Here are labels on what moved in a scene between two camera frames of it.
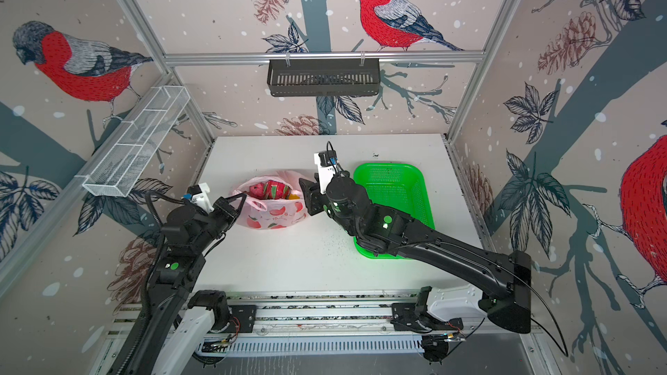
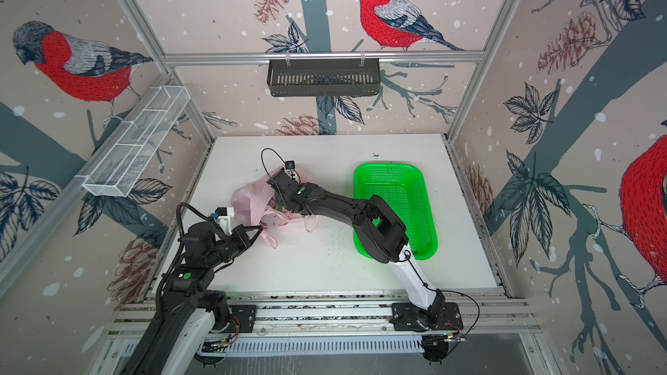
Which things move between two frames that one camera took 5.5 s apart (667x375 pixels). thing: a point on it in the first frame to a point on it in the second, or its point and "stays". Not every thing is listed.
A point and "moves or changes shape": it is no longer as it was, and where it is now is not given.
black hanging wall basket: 324,77 stays
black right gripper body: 320,202 to 282,199
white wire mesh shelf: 115,171 stays
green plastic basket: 401,187 stays
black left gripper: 229,212 to 240,233
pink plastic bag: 272,213 moves or changes shape
